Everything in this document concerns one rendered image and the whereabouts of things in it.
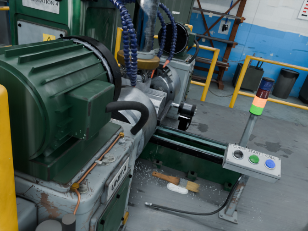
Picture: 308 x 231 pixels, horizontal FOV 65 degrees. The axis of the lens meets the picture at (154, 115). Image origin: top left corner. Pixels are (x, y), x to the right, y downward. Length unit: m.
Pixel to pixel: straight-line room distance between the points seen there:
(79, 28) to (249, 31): 5.36
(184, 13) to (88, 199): 3.79
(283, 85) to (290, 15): 1.47
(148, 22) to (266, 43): 5.33
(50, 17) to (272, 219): 1.11
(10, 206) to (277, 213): 0.96
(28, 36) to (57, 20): 0.14
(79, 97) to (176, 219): 0.65
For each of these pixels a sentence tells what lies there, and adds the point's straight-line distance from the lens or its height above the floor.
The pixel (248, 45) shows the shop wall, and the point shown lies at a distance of 6.14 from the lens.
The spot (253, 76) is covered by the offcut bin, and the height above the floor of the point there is 0.35.
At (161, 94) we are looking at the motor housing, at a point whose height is 1.11.
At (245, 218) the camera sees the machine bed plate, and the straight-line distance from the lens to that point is 1.04.
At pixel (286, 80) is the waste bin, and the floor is 0.41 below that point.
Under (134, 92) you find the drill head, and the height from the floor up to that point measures 1.16.
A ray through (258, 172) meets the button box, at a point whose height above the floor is 1.04.
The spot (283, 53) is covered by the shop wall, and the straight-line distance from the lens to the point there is 6.35.
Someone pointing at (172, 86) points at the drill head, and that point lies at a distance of 1.21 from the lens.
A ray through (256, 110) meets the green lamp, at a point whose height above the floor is 1.06.
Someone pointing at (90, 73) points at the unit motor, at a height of 1.32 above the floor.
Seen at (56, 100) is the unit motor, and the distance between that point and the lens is 0.38.
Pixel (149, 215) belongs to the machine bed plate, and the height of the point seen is 0.80.
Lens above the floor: 1.46
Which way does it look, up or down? 25 degrees down
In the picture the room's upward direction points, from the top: 12 degrees clockwise
